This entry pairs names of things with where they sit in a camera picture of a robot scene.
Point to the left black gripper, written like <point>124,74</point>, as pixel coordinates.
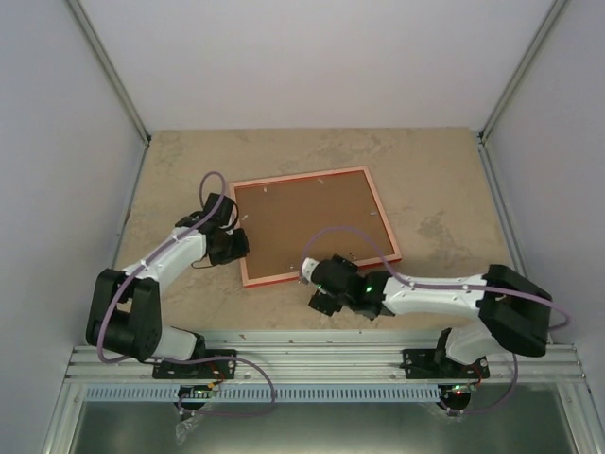
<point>241,252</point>

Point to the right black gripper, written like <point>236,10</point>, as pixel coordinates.
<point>324,305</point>

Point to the red wooden picture frame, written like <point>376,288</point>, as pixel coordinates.
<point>387,227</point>

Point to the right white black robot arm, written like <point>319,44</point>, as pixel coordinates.
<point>506,312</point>

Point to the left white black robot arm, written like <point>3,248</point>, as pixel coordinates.
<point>126,312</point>

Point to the clear plastic bag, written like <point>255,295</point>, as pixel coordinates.
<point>187,423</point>

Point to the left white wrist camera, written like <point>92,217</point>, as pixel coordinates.
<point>234,218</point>

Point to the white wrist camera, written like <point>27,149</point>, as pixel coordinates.
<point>234,218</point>
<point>306,273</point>

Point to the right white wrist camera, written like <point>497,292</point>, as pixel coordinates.
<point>306,273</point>

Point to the brown frame backing board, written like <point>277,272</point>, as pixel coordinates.
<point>312,222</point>

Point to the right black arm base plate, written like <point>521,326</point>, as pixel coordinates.
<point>427,364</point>

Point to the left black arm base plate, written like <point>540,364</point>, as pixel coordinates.
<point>222,367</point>

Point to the light blue cable duct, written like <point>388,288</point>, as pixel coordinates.
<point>259,393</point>

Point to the aluminium rail platform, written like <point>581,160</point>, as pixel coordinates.
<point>332,357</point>

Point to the left aluminium corner post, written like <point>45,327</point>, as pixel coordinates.
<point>101,55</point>

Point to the aluminium corner post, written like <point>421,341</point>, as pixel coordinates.
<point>551,19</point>
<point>101,55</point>

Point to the right aluminium corner post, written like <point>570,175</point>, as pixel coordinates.
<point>551,19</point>

